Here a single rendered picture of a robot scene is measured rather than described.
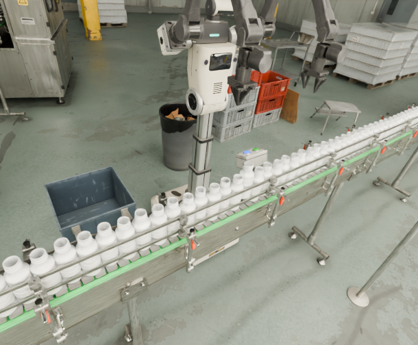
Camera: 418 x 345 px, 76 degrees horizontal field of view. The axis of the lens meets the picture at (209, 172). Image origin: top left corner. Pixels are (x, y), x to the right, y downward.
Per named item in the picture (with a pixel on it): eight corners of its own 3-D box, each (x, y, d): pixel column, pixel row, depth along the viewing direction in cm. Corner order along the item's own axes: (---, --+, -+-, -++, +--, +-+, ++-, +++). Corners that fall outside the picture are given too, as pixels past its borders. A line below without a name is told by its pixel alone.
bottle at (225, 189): (220, 202, 117) (225, 173, 107) (230, 210, 114) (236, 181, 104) (210, 209, 113) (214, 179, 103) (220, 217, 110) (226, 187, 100)
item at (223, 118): (223, 128, 339) (225, 111, 326) (201, 116, 362) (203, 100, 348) (253, 117, 374) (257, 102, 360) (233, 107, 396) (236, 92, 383)
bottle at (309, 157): (303, 180, 136) (314, 153, 126) (292, 175, 139) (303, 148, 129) (308, 175, 140) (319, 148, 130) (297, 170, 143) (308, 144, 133)
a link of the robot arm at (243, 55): (248, 44, 95) (236, 44, 92) (262, 48, 91) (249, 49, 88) (244, 64, 99) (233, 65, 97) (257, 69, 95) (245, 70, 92)
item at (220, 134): (220, 143, 352) (223, 128, 339) (201, 130, 375) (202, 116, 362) (251, 131, 387) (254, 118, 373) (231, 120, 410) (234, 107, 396)
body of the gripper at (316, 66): (310, 69, 128) (315, 53, 124) (328, 76, 122) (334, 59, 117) (301, 70, 125) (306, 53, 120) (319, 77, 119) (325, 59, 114)
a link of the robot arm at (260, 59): (257, 26, 92) (238, 26, 88) (282, 33, 85) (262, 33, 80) (251, 62, 99) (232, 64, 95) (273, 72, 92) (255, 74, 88)
